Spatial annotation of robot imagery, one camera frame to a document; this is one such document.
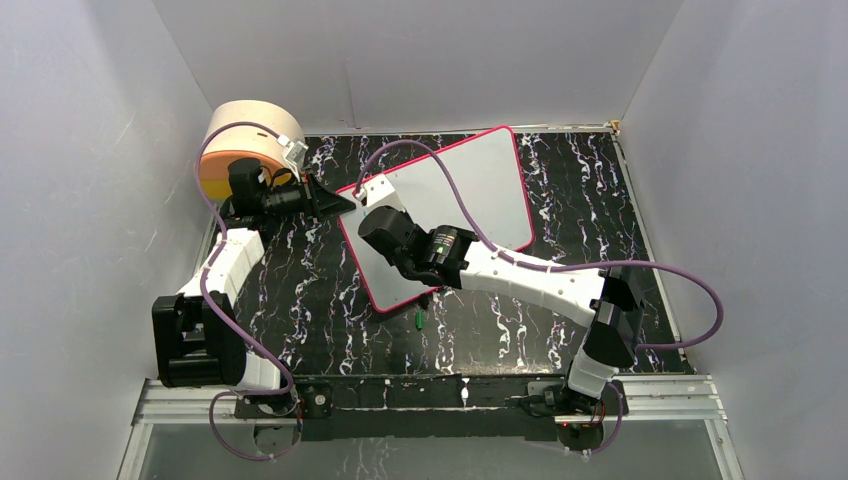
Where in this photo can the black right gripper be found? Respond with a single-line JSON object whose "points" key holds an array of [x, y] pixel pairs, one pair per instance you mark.
{"points": [[406, 216]]}

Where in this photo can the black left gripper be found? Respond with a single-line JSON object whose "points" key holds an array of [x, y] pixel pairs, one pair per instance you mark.
{"points": [[324, 204]]}

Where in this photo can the green marker cap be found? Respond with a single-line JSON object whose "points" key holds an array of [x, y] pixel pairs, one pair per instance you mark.
{"points": [[419, 320]]}

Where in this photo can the pink framed whiteboard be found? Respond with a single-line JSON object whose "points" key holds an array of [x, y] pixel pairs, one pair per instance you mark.
{"points": [[486, 169]]}

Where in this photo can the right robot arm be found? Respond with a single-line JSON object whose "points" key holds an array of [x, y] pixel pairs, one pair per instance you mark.
{"points": [[607, 301]]}

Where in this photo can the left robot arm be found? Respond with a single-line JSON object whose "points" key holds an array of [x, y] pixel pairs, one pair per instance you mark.
{"points": [[198, 341]]}

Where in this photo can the beige cylindrical drawer box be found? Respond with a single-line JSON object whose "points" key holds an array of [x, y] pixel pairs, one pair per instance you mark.
{"points": [[252, 129]]}

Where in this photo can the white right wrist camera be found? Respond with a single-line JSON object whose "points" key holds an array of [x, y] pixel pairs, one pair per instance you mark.
{"points": [[376, 192]]}

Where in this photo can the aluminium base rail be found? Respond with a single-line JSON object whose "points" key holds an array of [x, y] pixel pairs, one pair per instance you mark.
{"points": [[655, 426]]}

